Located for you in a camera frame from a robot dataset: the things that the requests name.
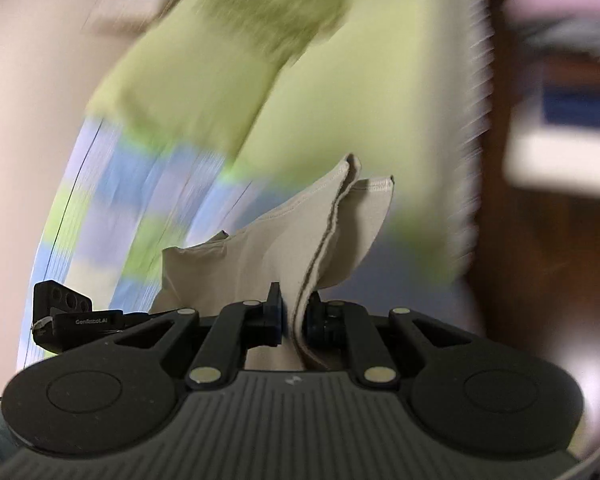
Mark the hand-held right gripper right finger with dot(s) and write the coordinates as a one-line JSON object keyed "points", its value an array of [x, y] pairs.
{"points": [[311, 321]]}

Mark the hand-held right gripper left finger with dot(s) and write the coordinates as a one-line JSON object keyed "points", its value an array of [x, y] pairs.
{"points": [[278, 312]]}

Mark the beige sleeveless top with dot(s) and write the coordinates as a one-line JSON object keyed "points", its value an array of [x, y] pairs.
{"points": [[280, 260]]}

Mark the plaid blue green blanket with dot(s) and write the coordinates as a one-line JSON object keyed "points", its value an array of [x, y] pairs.
{"points": [[130, 200]]}

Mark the dark wooden furniture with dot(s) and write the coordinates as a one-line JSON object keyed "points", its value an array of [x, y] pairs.
{"points": [[545, 260]]}

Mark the white board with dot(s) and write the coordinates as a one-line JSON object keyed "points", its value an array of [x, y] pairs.
{"points": [[565, 160]]}

